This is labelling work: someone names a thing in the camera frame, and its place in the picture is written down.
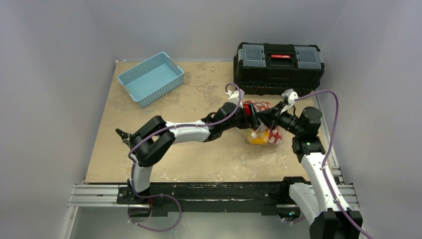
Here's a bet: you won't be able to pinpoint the red fake apple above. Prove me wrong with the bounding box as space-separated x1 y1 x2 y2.
243 103 254 117

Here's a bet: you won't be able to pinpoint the black handled pliers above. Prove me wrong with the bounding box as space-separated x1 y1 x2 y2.
115 128 131 147

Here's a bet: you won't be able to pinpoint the polka dot zip top bag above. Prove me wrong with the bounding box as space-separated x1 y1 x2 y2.
242 100 282 145

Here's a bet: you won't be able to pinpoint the light blue perforated basket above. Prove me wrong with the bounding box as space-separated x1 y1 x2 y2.
117 52 184 108

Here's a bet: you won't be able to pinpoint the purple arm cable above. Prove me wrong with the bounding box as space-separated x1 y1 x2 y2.
127 83 245 199
293 90 375 239

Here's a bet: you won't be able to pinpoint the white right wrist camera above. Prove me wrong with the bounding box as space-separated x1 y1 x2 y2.
281 89 299 106

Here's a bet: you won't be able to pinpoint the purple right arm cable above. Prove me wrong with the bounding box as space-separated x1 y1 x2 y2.
293 90 375 239

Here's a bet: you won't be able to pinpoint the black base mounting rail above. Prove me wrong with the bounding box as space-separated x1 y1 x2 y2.
116 177 311 218

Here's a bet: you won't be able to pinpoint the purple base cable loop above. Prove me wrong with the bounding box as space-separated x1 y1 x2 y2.
127 195 182 233

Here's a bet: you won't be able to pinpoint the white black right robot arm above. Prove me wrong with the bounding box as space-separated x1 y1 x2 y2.
257 107 363 239

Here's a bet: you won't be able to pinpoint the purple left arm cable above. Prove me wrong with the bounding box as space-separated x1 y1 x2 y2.
127 83 245 199

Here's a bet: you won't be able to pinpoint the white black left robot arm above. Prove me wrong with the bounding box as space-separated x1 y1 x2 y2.
128 102 261 204

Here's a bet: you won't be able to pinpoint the black plastic toolbox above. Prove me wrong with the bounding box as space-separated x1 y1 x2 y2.
233 42 325 97

